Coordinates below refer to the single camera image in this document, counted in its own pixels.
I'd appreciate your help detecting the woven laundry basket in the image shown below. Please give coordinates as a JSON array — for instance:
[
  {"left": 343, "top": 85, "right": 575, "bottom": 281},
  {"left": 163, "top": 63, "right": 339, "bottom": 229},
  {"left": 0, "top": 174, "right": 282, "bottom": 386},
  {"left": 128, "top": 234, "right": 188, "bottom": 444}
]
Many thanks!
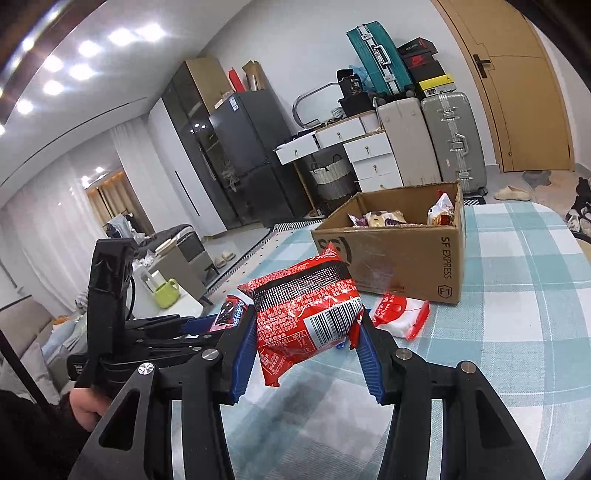
[{"left": 308, "top": 154, "right": 359, "bottom": 202}]

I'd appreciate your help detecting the curved chrome tube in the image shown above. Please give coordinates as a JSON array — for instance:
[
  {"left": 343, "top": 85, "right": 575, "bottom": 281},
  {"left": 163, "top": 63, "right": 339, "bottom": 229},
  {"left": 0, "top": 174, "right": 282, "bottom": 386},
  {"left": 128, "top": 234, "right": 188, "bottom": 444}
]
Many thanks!
[{"left": 293, "top": 83, "right": 341, "bottom": 129}]

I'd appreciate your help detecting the white drawer desk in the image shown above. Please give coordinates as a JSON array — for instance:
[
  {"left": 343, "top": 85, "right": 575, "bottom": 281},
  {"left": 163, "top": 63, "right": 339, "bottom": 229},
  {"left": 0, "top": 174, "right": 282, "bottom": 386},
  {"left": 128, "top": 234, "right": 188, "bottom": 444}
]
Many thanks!
[{"left": 274, "top": 111, "right": 407, "bottom": 217}]

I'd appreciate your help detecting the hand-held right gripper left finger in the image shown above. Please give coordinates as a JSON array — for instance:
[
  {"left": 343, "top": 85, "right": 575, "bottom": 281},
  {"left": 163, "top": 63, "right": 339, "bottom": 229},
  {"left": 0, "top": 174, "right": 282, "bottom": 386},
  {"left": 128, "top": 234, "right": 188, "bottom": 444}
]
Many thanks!
[{"left": 69, "top": 305, "right": 259, "bottom": 480}]

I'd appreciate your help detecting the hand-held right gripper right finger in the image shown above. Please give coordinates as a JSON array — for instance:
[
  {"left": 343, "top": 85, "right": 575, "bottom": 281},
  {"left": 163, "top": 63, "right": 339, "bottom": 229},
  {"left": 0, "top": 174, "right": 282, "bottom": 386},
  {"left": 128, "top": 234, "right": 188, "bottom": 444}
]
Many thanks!
[{"left": 355, "top": 315, "right": 546, "bottom": 480}]

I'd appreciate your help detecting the black red shoe box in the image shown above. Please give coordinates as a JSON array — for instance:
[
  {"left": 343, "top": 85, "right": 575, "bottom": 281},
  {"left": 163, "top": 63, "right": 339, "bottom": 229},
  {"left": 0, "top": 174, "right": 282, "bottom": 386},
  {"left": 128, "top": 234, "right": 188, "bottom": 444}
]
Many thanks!
[{"left": 397, "top": 39, "right": 437, "bottom": 70}]

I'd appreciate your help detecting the dark grey refrigerator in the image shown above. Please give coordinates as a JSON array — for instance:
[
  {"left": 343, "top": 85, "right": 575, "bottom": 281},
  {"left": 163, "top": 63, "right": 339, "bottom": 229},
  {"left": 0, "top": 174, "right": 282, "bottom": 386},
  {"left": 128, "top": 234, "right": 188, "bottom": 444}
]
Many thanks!
[{"left": 208, "top": 90, "right": 313, "bottom": 228}]

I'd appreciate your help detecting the small red white packet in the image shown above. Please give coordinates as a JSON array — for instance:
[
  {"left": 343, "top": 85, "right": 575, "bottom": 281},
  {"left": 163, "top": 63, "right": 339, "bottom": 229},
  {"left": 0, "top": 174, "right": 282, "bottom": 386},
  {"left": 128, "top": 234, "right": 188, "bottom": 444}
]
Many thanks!
[{"left": 369, "top": 292, "right": 431, "bottom": 342}]

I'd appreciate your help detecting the beige slipper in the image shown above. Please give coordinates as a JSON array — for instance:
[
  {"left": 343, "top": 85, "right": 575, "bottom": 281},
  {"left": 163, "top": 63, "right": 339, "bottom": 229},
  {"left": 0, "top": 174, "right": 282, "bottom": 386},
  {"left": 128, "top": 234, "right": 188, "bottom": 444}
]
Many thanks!
[{"left": 494, "top": 185, "right": 532, "bottom": 202}]

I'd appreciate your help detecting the dark red snack packet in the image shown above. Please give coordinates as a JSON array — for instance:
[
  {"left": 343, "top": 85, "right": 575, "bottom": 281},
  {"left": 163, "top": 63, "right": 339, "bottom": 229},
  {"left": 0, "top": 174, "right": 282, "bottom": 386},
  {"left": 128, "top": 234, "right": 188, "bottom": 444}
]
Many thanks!
[{"left": 210, "top": 295, "right": 256, "bottom": 334}]

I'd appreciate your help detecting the person's left forearm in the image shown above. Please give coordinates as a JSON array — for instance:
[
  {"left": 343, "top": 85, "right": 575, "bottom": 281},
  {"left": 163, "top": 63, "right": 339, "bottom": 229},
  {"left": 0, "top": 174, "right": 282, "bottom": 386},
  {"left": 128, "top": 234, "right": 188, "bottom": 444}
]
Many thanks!
[{"left": 0, "top": 390, "right": 95, "bottom": 480}]

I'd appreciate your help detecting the grey low cabinet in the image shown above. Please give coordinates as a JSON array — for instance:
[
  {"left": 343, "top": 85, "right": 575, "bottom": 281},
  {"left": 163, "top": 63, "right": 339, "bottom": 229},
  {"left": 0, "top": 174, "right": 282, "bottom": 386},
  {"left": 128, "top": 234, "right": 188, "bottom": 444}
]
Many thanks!
[{"left": 157, "top": 225, "right": 221, "bottom": 302}]

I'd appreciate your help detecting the yellow black shoe box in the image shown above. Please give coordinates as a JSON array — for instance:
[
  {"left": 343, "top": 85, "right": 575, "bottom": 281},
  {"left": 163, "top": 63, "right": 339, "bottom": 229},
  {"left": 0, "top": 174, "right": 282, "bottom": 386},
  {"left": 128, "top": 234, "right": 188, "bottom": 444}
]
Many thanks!
[{"left": 416, "top": 74, "right": 459, "bottom": 99}]

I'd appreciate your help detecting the purple white snack bag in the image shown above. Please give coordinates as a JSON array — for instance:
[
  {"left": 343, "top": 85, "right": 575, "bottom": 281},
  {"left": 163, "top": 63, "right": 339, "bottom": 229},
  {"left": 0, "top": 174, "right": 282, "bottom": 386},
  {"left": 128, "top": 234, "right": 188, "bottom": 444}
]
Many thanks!
[{"left": 365, "top": 210, "right": 410, "bottom": 228}]

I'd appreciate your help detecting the green mug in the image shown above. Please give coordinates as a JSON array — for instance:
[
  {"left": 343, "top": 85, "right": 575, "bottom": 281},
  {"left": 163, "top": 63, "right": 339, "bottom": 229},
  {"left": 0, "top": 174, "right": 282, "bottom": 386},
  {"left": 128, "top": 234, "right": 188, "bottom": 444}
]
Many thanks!
[{"left": 154, "top": 278, "right": 181, "bottom": 309}]

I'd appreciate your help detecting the white sheer curtain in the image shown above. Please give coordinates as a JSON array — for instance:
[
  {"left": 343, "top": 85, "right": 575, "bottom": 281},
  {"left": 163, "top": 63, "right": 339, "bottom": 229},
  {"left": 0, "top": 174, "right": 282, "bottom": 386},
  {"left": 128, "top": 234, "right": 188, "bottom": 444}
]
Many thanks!
[{"left": 0, "top": 152, "right": 108, "bottom": 303}]

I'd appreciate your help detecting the person's left hand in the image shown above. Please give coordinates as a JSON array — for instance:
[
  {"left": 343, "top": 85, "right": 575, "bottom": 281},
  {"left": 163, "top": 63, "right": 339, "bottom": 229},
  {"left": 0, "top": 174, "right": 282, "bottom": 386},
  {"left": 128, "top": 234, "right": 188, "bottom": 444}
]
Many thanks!
[{"left": 69, "top": 387, "right": 114, "bottom": 432}]

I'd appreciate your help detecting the black printed box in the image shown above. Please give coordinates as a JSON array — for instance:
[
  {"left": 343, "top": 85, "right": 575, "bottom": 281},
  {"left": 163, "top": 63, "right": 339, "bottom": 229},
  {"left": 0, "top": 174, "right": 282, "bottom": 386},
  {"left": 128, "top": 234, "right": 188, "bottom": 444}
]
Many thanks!
[{"left": 336, "top": 68, "right": 366, "bottom": 100}]

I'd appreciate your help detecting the wooden door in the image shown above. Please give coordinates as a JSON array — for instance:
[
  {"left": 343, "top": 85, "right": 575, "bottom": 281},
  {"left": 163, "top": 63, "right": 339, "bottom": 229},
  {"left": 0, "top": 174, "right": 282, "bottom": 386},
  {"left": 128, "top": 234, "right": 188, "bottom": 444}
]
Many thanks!
[{"left": 431, "top": 0, "right": 574, "bottom": 174}]

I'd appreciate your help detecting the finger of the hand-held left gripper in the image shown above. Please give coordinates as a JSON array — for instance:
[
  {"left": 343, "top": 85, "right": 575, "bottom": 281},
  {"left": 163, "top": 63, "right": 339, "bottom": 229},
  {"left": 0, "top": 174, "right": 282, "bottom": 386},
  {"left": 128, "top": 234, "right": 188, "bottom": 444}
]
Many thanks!
[
  {"left": 124, "top": 314, "right": 219, "bottom": 340},
  {"left": 133, "top": 335, "right": 223, "bottom": 368}
]

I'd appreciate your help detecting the pile of sneakers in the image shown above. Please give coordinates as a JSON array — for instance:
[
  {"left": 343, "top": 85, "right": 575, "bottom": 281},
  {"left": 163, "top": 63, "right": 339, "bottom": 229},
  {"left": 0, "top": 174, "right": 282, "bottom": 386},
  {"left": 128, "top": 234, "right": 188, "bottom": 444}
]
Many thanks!
[{"left": 566, "top": 178, "right": 591, "bottom": 237}]

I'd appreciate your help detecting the black bag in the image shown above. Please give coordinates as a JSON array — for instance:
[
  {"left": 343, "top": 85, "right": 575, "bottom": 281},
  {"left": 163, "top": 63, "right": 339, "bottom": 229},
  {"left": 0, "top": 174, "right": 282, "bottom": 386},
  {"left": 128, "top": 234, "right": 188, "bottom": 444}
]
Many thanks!
[{"left": 339, "top": 95, "right": 378, "bottom": 117}]

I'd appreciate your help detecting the yellow curtain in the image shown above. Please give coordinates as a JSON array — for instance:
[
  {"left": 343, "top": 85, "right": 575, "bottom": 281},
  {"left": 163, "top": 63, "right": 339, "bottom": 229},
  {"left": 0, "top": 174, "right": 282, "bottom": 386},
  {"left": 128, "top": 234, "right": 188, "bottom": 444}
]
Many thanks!
[{"left": 85, "top": 170, "right": 156, "bottom": 237}]

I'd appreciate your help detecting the teal suitcase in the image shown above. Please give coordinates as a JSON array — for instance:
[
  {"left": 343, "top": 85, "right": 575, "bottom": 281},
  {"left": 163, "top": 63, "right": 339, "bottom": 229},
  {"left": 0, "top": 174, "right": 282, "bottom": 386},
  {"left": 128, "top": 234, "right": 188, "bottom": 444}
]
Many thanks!
[{"left": 346, "top": 21, "right": 416, "bottom": 100}]

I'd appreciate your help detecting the group of ceiling spotlights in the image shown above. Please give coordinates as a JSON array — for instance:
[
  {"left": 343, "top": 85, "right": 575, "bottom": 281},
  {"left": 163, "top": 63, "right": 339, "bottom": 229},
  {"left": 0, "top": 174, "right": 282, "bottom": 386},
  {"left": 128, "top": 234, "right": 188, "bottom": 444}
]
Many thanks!
[{"left": 13, "top": 22, "right": 168, "bottom": 117}]

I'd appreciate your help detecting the red black noodle packet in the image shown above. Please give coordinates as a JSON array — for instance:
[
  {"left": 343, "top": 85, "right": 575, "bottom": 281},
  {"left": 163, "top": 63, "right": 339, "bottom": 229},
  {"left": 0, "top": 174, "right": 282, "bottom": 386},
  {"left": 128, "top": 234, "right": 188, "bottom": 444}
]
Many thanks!
[{"left": 238, "top": 244, "right": 365, "bottom": 389}]

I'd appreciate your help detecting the black glass cabinet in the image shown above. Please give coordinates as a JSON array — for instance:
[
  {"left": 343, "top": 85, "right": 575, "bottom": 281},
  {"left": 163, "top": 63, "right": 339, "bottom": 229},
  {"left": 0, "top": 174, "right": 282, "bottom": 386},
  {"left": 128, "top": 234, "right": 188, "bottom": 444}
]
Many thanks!
[{"left": 161, "top": 62, "right": 244, "bottom": 230}]

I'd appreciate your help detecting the clear glass cup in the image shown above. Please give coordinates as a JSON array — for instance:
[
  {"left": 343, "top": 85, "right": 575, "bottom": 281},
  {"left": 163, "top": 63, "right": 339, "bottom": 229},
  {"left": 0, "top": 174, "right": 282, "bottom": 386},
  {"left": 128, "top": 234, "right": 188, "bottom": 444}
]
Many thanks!
[{"left": 141, "top": 268, "right": 167, "bottom": 294}]

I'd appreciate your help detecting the large brown carton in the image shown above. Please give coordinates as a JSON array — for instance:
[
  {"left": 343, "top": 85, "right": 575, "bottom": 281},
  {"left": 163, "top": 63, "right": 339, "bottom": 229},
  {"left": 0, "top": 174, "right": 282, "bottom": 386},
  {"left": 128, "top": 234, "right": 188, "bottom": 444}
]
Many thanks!
[{"left": 186, "top": 56, "right": 232, "bottom": 110}]

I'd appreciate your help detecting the white red noodle packet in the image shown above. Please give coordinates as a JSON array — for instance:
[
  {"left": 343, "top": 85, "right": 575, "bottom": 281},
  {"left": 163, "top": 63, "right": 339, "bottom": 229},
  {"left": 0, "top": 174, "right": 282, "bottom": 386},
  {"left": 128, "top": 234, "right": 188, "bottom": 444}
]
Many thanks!
[{"left": 427, "top": 191, "right": 457, "bottom": 227}]

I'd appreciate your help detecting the beige suitcase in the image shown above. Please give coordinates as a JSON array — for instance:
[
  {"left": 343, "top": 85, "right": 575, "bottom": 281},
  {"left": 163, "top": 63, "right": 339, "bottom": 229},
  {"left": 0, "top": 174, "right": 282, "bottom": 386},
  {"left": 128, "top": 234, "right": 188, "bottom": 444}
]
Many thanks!
[{"left": 376, "top": 97, "right": 444, "bottom": 188}]

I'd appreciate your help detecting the brown cardboard box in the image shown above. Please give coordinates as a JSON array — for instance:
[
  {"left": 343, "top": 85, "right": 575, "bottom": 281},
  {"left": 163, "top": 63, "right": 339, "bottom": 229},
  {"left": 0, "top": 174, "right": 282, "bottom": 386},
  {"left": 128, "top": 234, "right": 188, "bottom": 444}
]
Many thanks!
[{"left": 310, "top": 181, "right": 466, "bottom": 305}]

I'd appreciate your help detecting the white wardrobe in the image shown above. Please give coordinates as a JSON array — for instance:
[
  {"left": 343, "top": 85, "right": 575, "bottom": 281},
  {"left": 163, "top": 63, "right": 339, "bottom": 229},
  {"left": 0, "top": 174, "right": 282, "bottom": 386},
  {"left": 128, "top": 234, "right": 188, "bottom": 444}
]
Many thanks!
[{"left": 148, "top": 99, "right": 228, "bottom": 239}]

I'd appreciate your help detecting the open cardboard carton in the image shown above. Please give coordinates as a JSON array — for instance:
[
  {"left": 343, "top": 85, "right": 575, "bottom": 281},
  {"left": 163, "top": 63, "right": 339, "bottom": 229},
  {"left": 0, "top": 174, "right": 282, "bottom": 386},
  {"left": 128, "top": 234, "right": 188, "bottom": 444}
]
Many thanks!
[{"left": 242, "top": 60, "right": 269, "bottom": 94}]

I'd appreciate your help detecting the silver suitcase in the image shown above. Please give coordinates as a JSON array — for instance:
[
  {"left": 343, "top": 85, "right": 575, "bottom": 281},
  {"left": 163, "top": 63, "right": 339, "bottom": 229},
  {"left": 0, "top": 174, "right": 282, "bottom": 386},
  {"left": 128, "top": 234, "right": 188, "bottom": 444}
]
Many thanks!
[{"left": 420, "top": 91, "right": 489, "bottom": 195}]

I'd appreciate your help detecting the grey sofa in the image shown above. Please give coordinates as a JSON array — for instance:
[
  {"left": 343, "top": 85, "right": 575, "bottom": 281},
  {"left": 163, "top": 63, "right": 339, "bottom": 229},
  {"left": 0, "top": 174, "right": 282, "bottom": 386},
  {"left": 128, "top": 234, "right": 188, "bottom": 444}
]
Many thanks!
[{"left": 0, "top": 295, "right": 89, "bottom": 407}]

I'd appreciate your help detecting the checked teal white tablecloth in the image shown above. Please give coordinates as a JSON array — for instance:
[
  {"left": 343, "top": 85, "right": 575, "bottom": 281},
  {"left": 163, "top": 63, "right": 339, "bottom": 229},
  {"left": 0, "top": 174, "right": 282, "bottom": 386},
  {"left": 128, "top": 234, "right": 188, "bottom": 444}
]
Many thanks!
[{"left": 217, "top": 200, "right": 591, "bottom": 480}]

